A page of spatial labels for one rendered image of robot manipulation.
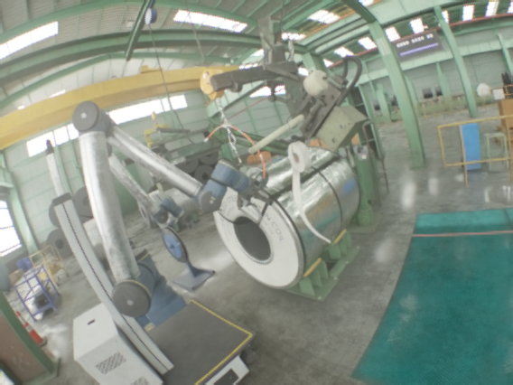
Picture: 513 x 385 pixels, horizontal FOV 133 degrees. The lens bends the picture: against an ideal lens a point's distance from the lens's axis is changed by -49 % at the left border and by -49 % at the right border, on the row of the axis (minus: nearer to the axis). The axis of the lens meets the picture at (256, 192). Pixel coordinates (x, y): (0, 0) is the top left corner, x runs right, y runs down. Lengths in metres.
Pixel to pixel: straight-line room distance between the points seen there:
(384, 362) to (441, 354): 0.42
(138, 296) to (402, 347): 1.72
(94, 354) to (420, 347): 2.10
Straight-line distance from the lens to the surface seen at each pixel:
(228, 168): 1.07
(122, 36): 3.87
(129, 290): 1.09
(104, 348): 1.52
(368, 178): 3.98
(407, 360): 1.80
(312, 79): 1.05
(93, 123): 1.07
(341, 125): 1.01
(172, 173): 1.21
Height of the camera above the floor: 1.58
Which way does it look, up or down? 11 degrees down
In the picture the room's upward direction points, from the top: 19 degrees counter-clockwise
